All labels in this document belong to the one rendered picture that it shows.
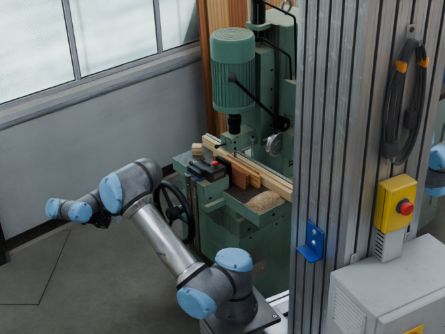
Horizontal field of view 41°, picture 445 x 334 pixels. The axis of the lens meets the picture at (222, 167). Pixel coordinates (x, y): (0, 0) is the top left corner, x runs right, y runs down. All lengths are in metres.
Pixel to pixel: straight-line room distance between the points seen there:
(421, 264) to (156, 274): 2.09
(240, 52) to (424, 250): 1.06
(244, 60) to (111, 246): 1.77
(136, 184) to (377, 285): 0.79
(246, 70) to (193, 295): 0.97
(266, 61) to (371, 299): 1.23
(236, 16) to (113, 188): 2.46
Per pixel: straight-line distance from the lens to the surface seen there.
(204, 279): 1.83
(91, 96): 3.69
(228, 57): 2.33
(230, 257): 1.90
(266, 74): 2.47
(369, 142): 1.43
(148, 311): 3.26
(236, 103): 2.40
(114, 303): 3.34
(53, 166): 3.73
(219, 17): 3.97
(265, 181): 2.48
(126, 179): 1.88
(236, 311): 1.98
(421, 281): 1.60
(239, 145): 2.55
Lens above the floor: 2.26
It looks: 31 degrees down
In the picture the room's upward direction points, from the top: 2 degrees counter-clockwise
